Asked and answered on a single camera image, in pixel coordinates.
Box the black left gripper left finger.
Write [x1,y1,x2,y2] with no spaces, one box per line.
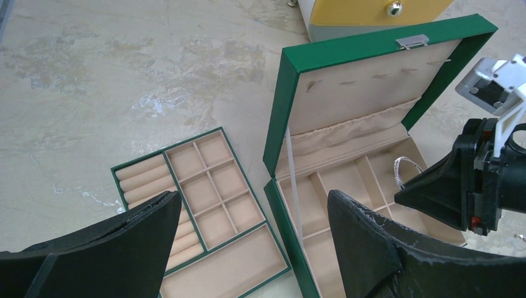
[1,191,182,297]

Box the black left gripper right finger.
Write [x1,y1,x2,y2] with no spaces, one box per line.
[328,190,525,297]

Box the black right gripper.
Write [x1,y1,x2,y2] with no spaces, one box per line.
[394,118,525,236]

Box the silver crystal bracelet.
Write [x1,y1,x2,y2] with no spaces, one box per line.
[393,156,424,191]

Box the green jewelry tray insert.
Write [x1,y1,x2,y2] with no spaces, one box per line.
[111,127,291,297]

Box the green jewelry box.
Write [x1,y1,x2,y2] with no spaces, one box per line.
[263,14,497,297]

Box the white drawer cabinet orange yellow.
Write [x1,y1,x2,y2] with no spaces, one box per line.
[287,0,452,42]

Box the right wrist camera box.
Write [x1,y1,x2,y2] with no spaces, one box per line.
[455,54,525,158]

